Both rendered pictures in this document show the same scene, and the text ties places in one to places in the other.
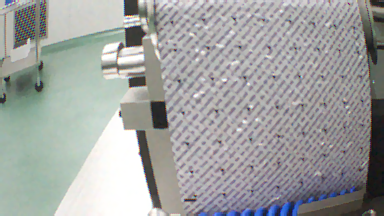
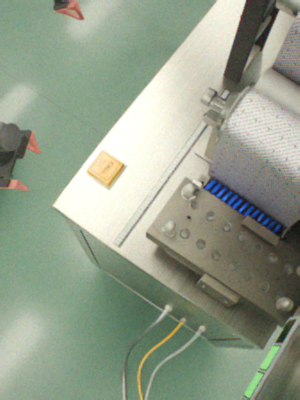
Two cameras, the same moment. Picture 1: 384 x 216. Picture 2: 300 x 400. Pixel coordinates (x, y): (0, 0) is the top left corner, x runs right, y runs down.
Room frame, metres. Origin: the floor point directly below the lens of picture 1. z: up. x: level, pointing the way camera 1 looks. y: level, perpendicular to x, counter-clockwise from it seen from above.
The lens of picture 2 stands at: (0.26, 0.02, 2.13)
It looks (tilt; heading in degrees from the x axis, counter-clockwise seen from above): 74 degrees down; 19
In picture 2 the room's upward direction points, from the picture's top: 3 degrees clockwise
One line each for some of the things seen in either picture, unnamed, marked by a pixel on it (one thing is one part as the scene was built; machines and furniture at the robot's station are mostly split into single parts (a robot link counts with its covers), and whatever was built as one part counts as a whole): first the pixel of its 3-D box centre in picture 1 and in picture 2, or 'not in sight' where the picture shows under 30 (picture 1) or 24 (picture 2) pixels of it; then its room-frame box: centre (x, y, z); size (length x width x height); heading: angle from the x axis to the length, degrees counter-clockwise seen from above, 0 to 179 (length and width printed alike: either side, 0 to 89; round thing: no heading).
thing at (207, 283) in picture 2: not in sight; (216, 291); (0.44, -0.10, 0.96); 0.10 x 0.03 x 0.11; 78
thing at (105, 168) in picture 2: not in sight; (105, 168); (0.64, 0.27, 0.91); 0.07 x 0.07 x 0.02; 78
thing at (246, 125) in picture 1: (291, 138); (256, 189); (0.66, -0.09, 1.11); 0.23 x 0.01 x 0.18; 78
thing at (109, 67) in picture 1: (113, 60); (208, 96); (0.80, 0.08, 1.18); 0.04 x 0.02 x 0.04; 168
